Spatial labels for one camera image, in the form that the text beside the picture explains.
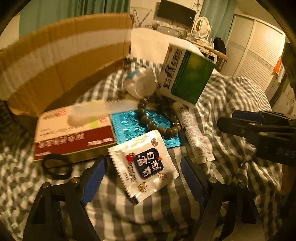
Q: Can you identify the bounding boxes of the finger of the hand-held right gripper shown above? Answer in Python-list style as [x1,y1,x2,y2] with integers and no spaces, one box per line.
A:
[217,116,296,138]
[232,110,296,127]

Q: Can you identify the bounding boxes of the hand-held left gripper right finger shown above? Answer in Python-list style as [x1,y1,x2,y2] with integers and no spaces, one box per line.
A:
[180,156,266,241]

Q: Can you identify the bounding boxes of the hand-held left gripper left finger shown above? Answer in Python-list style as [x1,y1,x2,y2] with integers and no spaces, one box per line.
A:
[23,156,108,241]

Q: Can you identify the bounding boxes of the white cream tube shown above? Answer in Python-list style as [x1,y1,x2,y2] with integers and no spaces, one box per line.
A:
[172,102,214,165]

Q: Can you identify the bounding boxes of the red and white medicine box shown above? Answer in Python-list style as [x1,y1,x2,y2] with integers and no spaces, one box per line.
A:
[33,100,117,161]

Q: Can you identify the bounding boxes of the white snack packet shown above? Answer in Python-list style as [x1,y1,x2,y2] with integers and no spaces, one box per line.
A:
[107,130,179,205]

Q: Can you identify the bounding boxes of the blue foil blister pack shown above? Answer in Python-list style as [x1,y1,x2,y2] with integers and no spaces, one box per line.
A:
[110,109,182,149]

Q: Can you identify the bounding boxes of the taped cardboard box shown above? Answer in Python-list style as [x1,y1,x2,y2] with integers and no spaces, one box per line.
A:
[0,13,134,116]

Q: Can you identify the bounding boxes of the grey checkered bedsheet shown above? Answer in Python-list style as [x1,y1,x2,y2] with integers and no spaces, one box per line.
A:
[0,56,287,241]

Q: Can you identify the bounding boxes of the black scissors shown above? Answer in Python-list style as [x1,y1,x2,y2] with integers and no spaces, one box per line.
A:
[42,153,73,181]

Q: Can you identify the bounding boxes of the orange hanging cloth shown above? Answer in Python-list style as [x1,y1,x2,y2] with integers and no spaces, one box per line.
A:
[273,56,284,76]

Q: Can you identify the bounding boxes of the white louvered wardrobe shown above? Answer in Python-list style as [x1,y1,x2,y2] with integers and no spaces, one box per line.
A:
[225,14,286,93]

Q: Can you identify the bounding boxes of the wooden chair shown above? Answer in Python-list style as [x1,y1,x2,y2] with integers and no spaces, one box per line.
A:
[205,45,228,71]

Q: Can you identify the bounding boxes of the green and white medicine box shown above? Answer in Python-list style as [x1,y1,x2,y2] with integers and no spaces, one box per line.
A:
[158,43,216,108]

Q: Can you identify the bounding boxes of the black bag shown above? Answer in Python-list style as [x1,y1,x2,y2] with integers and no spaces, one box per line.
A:
[213,37,226,55]

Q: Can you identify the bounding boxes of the dressing table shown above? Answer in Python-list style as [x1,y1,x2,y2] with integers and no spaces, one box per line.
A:
[185,37,216,50]

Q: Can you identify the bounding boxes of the white oval vanity mirror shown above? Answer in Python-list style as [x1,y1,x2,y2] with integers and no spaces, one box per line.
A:
[191,17,212,40]

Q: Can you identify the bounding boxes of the narrow green curtain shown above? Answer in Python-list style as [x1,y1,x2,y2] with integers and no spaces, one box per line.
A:
[200,0,237,35]

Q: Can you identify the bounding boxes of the small white plastic bottle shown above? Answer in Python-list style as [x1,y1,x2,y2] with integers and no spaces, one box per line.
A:
[122,68,159,99]

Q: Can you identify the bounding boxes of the grey cabinet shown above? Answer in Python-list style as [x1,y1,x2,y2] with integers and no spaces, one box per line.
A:
[157,23,178,33]

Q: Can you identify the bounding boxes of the white blanket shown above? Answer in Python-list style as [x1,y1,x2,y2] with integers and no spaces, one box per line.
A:
[131,28,206,67]

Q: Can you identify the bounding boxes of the wide green curtain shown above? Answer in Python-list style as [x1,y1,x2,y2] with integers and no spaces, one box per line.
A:
[20,0,131,35]

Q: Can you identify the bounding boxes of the green bead bracelet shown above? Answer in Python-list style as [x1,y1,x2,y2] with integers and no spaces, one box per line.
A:
[136,97,181,137]

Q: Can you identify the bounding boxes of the wall-mounted black television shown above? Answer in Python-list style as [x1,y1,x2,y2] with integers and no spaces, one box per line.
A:
[157,0,197,25]

